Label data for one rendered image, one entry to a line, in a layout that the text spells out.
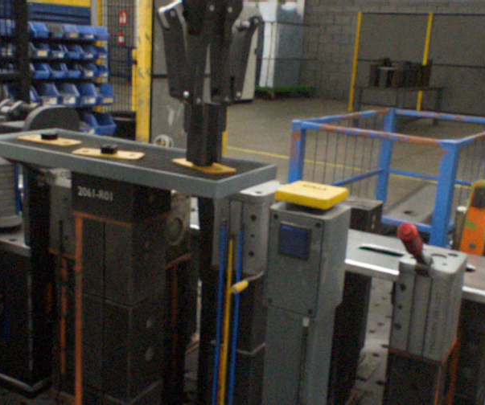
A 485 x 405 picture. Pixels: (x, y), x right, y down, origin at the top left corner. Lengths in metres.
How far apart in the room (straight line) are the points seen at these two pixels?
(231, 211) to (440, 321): 0.31
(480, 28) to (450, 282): 12.40
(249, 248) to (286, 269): 0.21
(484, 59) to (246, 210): 12.30
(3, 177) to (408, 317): 0.69
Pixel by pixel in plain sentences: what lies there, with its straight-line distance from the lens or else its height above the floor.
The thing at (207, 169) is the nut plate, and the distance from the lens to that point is 0.73.
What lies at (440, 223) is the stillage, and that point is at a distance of 2.90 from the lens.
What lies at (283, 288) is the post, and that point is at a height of 1.06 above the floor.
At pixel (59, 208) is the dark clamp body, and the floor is 1.04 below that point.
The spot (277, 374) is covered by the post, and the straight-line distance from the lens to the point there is 0.74.
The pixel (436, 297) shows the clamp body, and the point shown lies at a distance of 0.81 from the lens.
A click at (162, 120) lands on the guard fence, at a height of 0.75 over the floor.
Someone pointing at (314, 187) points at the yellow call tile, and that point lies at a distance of 0.69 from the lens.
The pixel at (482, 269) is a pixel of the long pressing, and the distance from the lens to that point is 1.02.
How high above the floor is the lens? 1.31
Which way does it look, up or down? 14 degrees down
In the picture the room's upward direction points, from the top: 3 degrees clockwise
